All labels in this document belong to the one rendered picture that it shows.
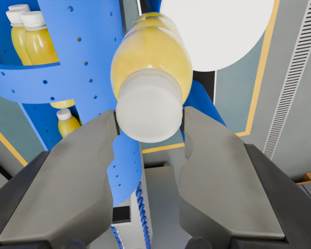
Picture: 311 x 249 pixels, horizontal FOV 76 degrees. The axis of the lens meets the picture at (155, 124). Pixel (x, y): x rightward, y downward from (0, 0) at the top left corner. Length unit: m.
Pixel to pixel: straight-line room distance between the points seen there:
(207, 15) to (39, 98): 0.41
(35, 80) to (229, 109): 1.92
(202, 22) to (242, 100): 1.64
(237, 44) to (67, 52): 0.42
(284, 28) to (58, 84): 1.81
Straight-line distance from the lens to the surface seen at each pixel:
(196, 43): 0.56
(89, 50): 0.38
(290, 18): 1.98
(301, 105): 2.57
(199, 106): 1.32
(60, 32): 0.36
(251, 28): 0.61
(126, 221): 1.13
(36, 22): 0.44
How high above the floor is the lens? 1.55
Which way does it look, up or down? 50 degrees down
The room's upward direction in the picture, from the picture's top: 171 degrees clockwise
